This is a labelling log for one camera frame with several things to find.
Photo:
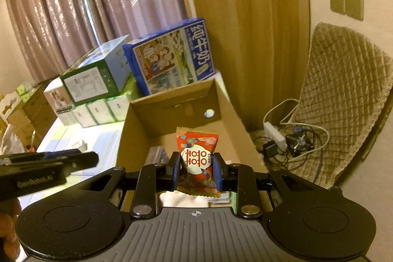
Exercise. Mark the beige wall sockets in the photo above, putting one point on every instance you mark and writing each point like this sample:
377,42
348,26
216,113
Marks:
351,8

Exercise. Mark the brown cardboard box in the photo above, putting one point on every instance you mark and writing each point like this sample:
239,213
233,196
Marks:
153,121

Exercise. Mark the white beige product box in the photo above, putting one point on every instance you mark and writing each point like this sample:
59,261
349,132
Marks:
58,97

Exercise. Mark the left tissue pack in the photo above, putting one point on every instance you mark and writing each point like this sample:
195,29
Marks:
84,116

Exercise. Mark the stacked cardboard boxes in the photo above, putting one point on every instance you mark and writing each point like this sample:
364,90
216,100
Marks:
34,115

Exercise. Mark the black power adapter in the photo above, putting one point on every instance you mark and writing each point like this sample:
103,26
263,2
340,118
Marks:
298,143

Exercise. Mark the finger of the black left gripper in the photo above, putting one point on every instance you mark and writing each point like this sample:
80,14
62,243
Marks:
37,156
74,160

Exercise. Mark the middle tissue pack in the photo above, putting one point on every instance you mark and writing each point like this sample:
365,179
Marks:
101,112

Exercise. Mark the silver foil sachet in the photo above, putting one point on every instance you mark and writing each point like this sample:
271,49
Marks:
156,155

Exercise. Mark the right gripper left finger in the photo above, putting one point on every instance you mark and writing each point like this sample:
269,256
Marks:
149,182

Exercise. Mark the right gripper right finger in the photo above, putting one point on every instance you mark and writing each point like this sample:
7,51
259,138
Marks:
238,178

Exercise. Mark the white power strip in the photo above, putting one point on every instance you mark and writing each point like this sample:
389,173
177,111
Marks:
272,133

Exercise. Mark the quilted brown chair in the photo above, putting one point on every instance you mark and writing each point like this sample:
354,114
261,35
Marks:
348,81

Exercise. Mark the tissue pack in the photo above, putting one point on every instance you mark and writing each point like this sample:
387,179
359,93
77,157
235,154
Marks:
101,112
84,116
119,106

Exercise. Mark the red snack packet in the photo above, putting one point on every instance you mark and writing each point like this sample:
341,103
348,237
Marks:
196,148

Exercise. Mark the person's left hand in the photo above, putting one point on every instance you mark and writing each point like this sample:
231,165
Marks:
10,245

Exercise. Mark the white towel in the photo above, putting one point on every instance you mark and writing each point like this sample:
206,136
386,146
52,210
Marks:
179,199

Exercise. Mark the large green white box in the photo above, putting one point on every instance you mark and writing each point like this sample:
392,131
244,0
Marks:
100,73

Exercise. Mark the green medicine box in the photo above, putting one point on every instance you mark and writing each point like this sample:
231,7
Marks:
233,201

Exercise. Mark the right tissue pack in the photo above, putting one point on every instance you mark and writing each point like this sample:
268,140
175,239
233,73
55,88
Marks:
119,106

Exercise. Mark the blue milk carton box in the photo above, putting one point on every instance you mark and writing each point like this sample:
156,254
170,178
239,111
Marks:
171,57

